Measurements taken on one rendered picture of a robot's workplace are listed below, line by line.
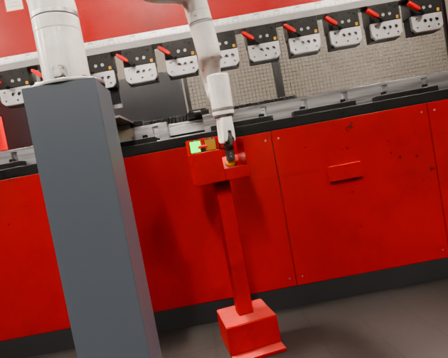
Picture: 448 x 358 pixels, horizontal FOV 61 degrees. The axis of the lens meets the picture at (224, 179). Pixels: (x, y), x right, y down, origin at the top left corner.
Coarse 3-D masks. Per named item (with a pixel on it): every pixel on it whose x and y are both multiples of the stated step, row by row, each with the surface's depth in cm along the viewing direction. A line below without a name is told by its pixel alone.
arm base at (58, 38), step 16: (48, 16) 96; (64, 16) 97; (48, 32) 96; (64, 32) 97; (80, 32) 102; (48, 48) 96; (64, 48) 97; (80, 48) 100; (48, 64) 97; (64, 64) 97; (80, 64) 100; (48, 80) 93; (64, 80) 94
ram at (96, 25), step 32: (0, 0) 179; (96, 0) 180; (128, 0) 180; (224, 0) 181; (256, 0) 181; (288, 0) 182; (320, 0) 182; (384, 0) 183; (0, 32) 180; (32, 32) 180; (96, 32) 180; (128, 32) 181; (32, 64) 181
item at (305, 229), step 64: (320, 128) 174; (384, 128) 175; (0, 192) 172; (192, 192) 174; (256, 192) 175; (320, 192) 175; (384, 192) 176; (0, 256) 174; (192, 256) 176; (256, 256) 176; (320, 256) 177; (384, 256) 178; (0, 320) 175; (64, 320) 176; (192, 320) 177
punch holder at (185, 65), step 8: (176, 40) 181; (184, 40) 181; (192, 40) 181; (168, 48) 181; (176, 48) 181; (184, 48) 182; (192, 48) 182; (168, 56) 182; (176, 56) 182; (184, 56) 182; (192, 56) 182; (168, 64) 181; (176, 64) 182; (184, 64) 183; (192, 64) 182; (168, 72) 182; (176, 72) 182; (184, 72) 182; (192, 72) 182
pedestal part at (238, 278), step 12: (228, 180) 148; (216, 192) 148; (228, 192) 149; (216, 204) 152; (228, 204) 149; (228, 216) 149; (228, 228) 149; (228, 240) 149; (228, 252) 149; (240, 252) 150; (228, 264) 152; (240, 264) 150; (240, 276) 150; (240, 288) 150; (240, 300) 150; (240, 312) 150; (252, 312) 151
